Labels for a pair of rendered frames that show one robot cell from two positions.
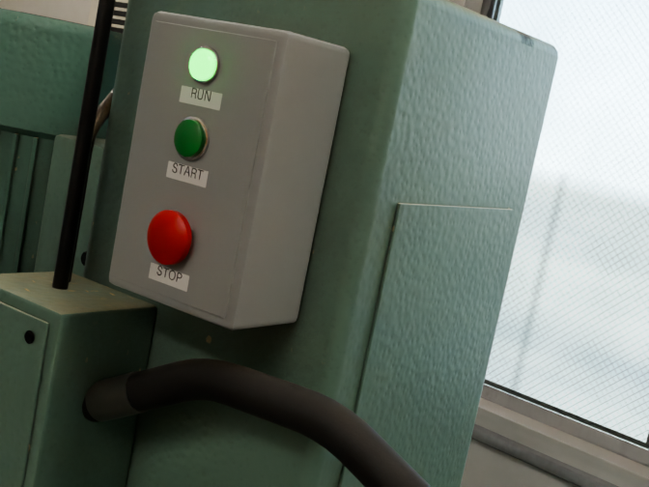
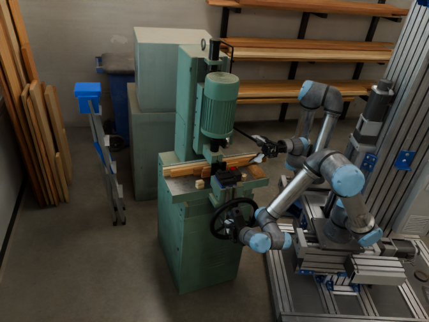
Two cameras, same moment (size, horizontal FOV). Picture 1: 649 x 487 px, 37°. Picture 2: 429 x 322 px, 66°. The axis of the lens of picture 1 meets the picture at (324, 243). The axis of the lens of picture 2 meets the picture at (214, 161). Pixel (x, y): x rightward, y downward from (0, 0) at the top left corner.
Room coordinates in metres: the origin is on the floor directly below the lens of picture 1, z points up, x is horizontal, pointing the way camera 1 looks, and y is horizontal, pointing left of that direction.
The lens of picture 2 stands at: (2.26, 1.07, 2.04)
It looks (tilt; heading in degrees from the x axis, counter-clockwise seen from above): 33 degrees down; 210
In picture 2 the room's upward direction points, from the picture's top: 7 degrees clockwise
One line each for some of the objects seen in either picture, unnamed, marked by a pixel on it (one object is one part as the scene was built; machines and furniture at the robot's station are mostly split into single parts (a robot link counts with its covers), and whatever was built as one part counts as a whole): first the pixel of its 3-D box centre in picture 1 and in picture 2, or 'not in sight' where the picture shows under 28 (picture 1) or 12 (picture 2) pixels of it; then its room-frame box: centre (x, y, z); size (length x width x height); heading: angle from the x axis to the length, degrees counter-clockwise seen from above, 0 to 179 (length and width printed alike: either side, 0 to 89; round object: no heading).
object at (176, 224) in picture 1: (169, 237); not in sight; (0.53, 0.08, 1.36); 0.03 x 0.01 x 0.03; 56
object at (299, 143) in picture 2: not in sight; (296, 145); (0.60, 0.64, 1.12); 0.11 x 0.08 x 0.09; 146
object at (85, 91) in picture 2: not in sight; (103, 160); (0.89, -0.67, 0.58); 0.27 x 0.25 x 1.16; 138
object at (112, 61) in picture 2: not in sight; (130, 101); (-0.13, -1.43, 0.48); 0.64 x 0.54 x 0.97; 141
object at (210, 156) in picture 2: not in sight; (212, 154); (0.84, 0.24, 0.99); 0.14 x 0.07 x 0.09; 56
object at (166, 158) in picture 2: not in sight; (202, 177); (0.78, 0.15, 0.76); 0.57 x 0.45 x 0.09; 56
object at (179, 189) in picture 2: not in sight; (219, 184); (0.91, 0.34, 0.87); 0.61 x 0.30 x 0.06; 146
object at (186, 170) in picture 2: not in sight; (221, 165); (0.80, 0.28, 0.92); 0.62 x 0.02 x 0.04; 146
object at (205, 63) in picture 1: (202, 64); not in sight; (0.53, 0.08, 1.46); 0.02 x 0.01 x 0.02; 56
